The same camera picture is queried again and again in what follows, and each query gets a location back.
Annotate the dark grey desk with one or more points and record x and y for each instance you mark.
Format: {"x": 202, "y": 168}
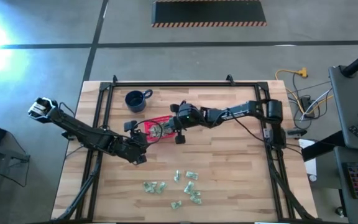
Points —
{"x": 353, "y": 99}
{"x": 340, "y": 186}

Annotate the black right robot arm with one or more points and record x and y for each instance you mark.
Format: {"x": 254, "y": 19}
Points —
{"x": 244, "y": 109}

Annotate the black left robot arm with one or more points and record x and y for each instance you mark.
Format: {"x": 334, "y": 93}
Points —
{"x": 79, "y": 130}

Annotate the small black remote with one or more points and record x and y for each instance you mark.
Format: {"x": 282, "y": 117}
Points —
{"x": 356, "y": 130}

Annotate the red plastic basket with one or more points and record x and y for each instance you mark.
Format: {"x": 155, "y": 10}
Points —
{"x": 163, "y": 119}

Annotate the black aluminium table frame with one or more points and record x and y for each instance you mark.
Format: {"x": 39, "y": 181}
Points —
{"x": 182, "y": 84}

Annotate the dark blue ceramic mug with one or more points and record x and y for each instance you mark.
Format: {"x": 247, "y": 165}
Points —
{"x": 135, "y": 101}

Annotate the black power strip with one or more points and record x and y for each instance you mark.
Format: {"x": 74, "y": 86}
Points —
{"x": 306, "y": 104}

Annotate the black bracket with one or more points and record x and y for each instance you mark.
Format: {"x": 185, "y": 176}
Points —
{"x": 297, "y": 132}

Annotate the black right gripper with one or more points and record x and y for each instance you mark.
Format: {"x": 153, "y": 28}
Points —
{"x": 186, "y": 118}

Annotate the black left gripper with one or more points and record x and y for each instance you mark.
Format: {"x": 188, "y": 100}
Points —
{"x": 132, "y": 146}

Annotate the black hazard-striped floor mat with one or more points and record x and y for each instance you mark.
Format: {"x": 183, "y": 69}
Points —
{"x": 208, "y": 12}

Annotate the white printed packet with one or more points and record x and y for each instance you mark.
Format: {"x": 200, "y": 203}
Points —
{"x": 155, "y": 130}
{"x": 189, "y": 187}
{"x": 195, "y": 193}
{"x": 166, "y": 127}
{"x": 192, "y": 175}
{"x": 150, "y": 187}
{"x": 161, "y": 187}
{"x": 196, "y": 200}
{"x": 176, "y": 204}
{"x": 177, "y": 176}

